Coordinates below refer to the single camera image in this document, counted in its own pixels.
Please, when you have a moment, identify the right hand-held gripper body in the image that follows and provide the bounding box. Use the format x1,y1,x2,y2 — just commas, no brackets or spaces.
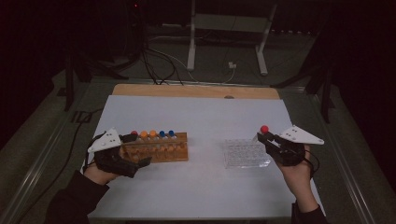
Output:
266,124,325,167

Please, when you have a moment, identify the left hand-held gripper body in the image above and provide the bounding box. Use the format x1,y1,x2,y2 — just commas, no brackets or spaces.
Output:
87,127,140,179

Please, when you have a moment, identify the hand-held gripper cable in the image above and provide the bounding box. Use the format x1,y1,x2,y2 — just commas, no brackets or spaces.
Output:
81,132,106,171
303,148,320,179

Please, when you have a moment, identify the left hand-held gripper cable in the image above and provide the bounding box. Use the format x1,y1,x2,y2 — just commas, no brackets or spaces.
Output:
81,132,106,171

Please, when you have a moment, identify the black floor cable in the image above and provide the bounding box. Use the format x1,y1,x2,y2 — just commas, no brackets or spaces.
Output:
13,106,106,224

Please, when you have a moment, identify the black tripod stand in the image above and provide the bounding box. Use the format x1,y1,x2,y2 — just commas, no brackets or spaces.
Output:
57,46,129,112
270,18,337,124

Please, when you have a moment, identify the white cable with plug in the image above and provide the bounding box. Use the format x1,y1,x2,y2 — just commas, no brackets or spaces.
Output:
148,35,238,85

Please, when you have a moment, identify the grey metal stand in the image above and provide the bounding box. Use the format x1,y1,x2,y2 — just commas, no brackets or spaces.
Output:
186,0,278,77

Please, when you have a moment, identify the person's right hand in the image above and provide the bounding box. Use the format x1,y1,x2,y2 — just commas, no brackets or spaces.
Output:
276,145,313,196

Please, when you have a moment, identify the wooden test tube rack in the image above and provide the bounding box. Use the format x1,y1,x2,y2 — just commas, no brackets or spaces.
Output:
120,132,190,163

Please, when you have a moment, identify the clear acrylic test tube rack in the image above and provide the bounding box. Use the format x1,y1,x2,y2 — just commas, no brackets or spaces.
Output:
223,138,272,170

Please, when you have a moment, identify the person's left hand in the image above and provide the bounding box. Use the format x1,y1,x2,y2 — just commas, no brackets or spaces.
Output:
83,160,121,187

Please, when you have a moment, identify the white table sheet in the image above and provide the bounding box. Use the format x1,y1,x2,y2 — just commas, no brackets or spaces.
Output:
81,94,326,219

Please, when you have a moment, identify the bundle of black cables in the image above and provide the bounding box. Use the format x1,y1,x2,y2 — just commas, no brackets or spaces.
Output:
136,0,185,86

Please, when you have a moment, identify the right hand-held gripper cable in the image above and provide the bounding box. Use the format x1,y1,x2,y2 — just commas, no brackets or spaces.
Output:
303,148,320,179

